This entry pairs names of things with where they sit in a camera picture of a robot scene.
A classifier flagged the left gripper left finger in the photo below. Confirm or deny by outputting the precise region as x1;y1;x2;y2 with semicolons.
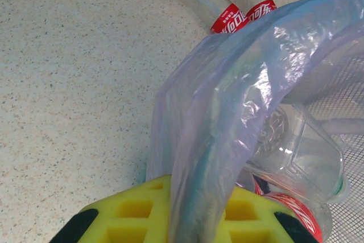
48;175;174;243

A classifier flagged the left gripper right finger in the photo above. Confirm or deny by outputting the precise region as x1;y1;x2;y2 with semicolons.
223;187;324;243

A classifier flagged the clear unlabelled plastic bottle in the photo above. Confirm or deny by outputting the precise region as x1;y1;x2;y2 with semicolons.
243;102;351;204

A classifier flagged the purple translucent bin bag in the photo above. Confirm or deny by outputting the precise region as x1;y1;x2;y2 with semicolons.
146;0;364;243

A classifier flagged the grey mesh waste bin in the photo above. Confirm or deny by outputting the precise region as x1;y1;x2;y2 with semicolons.
281;38;364;243

